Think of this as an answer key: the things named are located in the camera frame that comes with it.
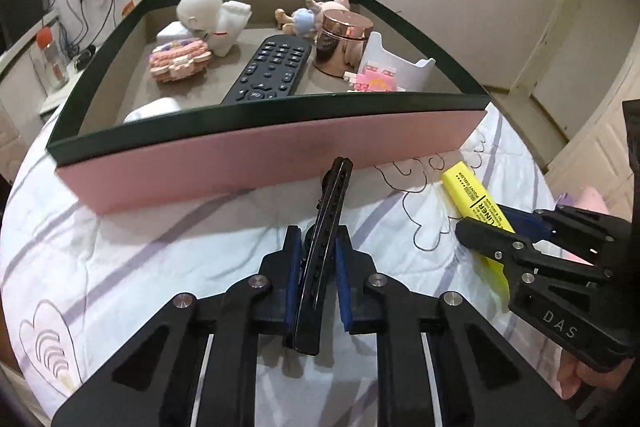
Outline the rose gold candle jar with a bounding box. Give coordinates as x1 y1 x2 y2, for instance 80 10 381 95
314 10 373 78

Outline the white round-head figurine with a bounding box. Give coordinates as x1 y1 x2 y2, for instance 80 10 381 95
176 0 252 57

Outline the orange-capped glass bottle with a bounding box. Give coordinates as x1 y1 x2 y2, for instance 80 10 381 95
36 26 70 91

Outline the low white side cabinet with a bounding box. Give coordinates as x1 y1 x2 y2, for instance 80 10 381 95
39 62 84 121

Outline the white power adapter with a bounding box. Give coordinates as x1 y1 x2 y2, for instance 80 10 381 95
155 20 193 44

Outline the striped white tablecloth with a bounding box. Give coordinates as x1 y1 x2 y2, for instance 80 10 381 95
1 107 559 426

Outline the clear heart-shaped dish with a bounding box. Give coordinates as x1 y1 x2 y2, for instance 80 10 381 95
18 300 82 399

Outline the person's right hand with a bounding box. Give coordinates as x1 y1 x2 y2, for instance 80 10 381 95
556 350 634 400

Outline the black hair comb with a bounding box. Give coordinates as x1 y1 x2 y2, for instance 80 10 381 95
290 157 352 355

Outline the pastel doll figurine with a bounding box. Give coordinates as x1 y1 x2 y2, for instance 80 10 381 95
274 0 350 38

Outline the yellow highlighter pen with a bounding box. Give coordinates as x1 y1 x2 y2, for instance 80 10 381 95
440 161 514 308

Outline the black TV remote control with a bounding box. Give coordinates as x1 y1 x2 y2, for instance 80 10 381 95
220 35 311 105

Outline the white earbuds case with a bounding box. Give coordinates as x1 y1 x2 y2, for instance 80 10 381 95
124 98 181 124

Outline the pink box with dark rim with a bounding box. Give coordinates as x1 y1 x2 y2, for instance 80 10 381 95
47 0 489 215

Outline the pink flower block toy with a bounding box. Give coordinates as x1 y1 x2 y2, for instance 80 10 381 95
343 62 406 92

